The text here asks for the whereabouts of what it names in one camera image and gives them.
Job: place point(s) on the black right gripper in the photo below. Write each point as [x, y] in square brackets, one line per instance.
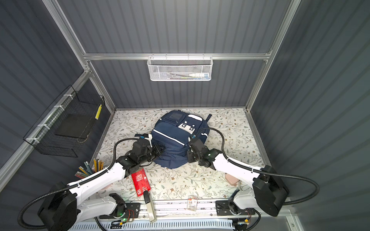
[189, 157]

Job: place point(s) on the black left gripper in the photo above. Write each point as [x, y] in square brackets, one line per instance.
[157, 151]

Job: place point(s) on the red notebook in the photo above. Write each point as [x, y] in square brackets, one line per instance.
[141, 182]

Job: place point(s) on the navy blue student backpack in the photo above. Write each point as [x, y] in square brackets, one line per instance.
[172, 134]

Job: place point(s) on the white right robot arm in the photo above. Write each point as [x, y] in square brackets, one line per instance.
[270, 191]

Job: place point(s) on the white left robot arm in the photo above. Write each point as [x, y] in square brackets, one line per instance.
[65, 205]

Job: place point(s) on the pink pouch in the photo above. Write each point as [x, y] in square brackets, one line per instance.
[233, 181]

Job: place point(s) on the black silver stapler tool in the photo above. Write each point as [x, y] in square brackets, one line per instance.
[150, 206]

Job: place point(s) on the small clear packet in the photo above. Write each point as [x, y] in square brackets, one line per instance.
[192, 203]

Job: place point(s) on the pink cup with pencils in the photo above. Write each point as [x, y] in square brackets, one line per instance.
[87, 170]

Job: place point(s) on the white tube in basket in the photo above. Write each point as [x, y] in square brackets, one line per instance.
[199, 76]

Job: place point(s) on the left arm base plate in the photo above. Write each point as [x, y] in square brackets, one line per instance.
[129, 210]

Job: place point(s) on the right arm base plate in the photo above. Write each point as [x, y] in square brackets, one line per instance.
[223, 209]

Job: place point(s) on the black wire wall basket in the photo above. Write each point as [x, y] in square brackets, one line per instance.
[66, 128]

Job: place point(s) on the white wire mesh basket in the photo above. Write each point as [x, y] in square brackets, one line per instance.
[178, 67]

